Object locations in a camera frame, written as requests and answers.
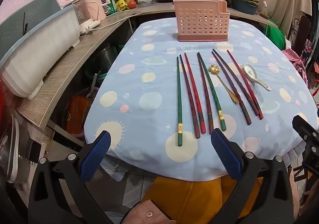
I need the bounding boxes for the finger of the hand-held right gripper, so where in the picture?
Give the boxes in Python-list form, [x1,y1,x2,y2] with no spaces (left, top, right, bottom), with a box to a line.
[292,114,319,140]

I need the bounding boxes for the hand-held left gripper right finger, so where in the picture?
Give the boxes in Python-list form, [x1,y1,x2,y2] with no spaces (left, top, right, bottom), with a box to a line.
[211,128,299,224]

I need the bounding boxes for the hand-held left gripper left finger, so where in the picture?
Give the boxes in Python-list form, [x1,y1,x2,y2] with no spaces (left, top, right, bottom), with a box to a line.
[29,130,112,224]

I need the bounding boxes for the maroon patterned chopstick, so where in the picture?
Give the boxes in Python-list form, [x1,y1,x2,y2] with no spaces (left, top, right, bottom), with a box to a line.
[213,49,260,117]
[196,52,215,136]
[179,61,201,139]
[211,51,253,125]

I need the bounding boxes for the green chopstick gold band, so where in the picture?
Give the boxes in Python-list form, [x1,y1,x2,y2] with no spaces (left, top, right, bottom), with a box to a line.
[198,52,228,132]
[176,56,184,147]

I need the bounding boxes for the red patterned chopstick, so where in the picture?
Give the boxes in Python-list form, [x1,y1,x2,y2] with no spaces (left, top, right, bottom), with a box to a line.
[226,50,264,120]
[184,52,207,135]

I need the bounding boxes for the white ceramic spoon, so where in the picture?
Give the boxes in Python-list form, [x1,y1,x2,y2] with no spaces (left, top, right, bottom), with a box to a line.
[243,63,272,92]

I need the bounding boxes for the gold flower spoon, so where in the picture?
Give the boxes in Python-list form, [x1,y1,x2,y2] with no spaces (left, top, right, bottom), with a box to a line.
[208,64,240,104]

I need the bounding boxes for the pink perforated utensil basket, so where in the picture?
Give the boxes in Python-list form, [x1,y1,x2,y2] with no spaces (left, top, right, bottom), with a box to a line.
[173,0,230,42]

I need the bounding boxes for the orange box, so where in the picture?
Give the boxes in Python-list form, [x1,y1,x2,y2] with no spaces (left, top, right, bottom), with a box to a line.
[65,95,91,138]

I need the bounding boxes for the person's yellow trousers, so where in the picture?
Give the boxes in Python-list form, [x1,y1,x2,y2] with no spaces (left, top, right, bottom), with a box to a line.
[142,174,265,224]

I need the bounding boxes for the pink floral cloth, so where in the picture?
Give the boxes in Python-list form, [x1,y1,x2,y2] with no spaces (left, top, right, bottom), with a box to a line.
[282,48,315,90]

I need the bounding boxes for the pink pouch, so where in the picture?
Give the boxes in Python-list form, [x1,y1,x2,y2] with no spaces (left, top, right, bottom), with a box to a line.
[127,199,178,224]

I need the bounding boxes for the blue dotted tablecloth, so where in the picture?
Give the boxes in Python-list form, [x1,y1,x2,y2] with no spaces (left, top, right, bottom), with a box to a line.
[83,18,319,182]

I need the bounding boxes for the dark wooden chair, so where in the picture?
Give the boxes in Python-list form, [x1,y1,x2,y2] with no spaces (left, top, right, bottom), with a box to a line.
[291,14,312,58]

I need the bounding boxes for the green bag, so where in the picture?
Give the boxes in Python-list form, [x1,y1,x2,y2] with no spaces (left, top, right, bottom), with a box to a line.
[265,24,287,50]

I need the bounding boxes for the white bin blue rim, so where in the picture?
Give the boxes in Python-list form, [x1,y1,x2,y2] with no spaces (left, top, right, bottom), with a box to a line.
[0,3,81,100]

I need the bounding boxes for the white power plug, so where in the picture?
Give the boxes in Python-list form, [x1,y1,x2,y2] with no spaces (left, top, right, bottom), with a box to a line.
[80,27,97,37]

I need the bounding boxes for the blue planter with greens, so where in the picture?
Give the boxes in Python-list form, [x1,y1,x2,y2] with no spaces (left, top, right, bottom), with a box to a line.
[229,0,260,15]

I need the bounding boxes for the white clear-window appliance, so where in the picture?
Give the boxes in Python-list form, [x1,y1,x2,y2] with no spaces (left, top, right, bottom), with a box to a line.
[63,0,100,36]

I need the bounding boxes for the green label bottle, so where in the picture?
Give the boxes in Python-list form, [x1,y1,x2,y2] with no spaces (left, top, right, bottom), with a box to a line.
[103,0,117,16]

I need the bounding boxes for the pink kitchen appliance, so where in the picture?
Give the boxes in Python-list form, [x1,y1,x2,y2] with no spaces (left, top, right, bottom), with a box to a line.
[82,0,112,25]

